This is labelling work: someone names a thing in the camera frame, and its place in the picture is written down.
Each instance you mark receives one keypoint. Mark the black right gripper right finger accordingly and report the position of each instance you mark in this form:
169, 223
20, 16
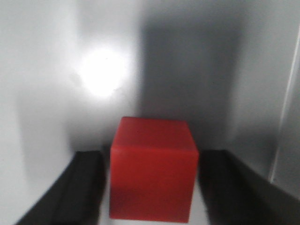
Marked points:
236, 195

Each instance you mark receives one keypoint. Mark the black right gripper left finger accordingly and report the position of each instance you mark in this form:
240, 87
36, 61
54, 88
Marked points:
75, 197

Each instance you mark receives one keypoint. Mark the red cube block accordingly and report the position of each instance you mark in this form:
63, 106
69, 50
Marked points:
153, 164

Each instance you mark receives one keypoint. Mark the grey metal tray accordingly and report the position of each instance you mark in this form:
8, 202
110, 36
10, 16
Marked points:
71, 69

